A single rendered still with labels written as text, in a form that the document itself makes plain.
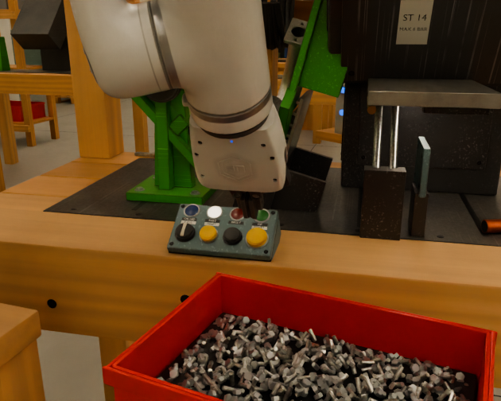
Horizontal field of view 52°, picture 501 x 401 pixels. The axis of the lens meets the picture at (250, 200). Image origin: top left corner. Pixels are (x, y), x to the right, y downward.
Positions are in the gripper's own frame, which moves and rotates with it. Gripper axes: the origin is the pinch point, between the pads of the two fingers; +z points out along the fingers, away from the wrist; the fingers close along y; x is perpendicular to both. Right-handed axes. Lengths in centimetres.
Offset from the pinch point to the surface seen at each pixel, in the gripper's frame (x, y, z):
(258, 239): -0.7, 0.3, 7.7
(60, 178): 28, -54, 34
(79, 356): 20, -89, 136
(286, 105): 24.1, 1.0, 6.1
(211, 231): -0.1, -6.6, 7.7
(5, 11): 379, -349, 217
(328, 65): 30.6, 7.1, 3.2
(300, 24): 42.4, 1.4, 3.5
